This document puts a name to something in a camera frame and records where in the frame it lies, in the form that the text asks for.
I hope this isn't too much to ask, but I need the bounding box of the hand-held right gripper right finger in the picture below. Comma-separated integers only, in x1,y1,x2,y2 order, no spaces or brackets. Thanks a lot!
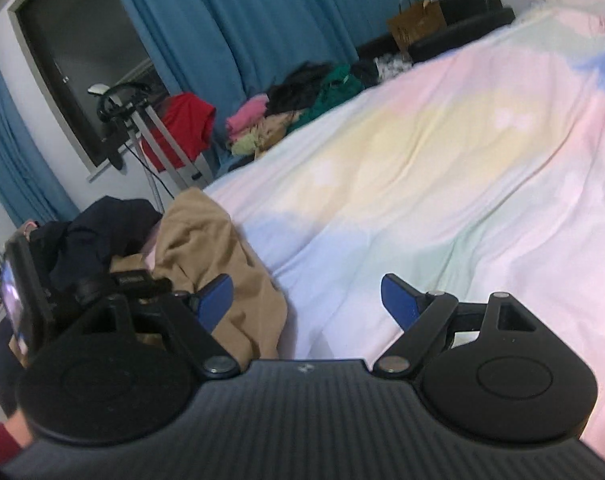
373,273,538,378

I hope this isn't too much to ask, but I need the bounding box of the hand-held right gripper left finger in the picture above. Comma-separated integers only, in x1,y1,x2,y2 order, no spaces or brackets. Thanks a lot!
75,274,242,378

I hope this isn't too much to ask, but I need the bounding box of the tan printed shirt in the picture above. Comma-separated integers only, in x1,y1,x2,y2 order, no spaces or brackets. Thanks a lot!
142,187,288,361

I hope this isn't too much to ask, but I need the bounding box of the person's left forearm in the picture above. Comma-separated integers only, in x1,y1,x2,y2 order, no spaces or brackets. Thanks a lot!
0,407,36,468

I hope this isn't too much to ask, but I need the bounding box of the dark navy jacket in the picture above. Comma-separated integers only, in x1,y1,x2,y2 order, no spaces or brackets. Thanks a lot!
30,197,163,293

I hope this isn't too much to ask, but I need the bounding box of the pastel rainbow bed sheet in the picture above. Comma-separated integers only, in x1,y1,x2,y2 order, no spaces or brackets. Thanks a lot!
0,0,605,461

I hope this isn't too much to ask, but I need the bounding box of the narrow blue curtain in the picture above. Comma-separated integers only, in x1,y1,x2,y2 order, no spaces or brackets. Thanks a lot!
0,25,80,228

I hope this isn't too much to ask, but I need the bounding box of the beige garment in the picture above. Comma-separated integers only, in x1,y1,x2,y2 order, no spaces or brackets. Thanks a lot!
230,112,300,157

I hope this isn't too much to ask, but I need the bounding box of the silver tripod stand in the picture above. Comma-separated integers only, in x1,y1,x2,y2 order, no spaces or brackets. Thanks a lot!
87,82,216,211

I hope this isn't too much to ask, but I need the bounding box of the red garment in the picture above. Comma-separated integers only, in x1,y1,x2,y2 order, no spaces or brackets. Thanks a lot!
142,92,217,171

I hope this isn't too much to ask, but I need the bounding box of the pink garment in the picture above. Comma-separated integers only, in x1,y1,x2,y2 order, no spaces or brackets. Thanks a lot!
226,96,268,138

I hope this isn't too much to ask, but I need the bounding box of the green garment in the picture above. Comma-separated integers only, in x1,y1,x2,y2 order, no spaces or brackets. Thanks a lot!
287,64,366,128

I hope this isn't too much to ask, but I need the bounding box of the black garment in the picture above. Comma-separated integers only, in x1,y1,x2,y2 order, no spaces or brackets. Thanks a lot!
265,61,336,113

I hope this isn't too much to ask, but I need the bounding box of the white patterned garment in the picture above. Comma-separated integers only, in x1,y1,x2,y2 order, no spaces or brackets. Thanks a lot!
375,55,413,81

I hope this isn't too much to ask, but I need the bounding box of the dark window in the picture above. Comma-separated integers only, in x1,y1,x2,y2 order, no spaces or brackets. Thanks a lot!
7,0,173,183

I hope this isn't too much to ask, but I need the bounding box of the brown paper bag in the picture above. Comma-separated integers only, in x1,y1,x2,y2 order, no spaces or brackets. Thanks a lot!
387,0,448,53

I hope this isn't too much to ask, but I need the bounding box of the wide blue curtain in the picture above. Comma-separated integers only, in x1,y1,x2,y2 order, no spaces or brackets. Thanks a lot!
102,0,428,106

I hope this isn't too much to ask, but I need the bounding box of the black sofa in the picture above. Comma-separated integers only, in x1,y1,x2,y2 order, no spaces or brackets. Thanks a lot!
357,0,516,63

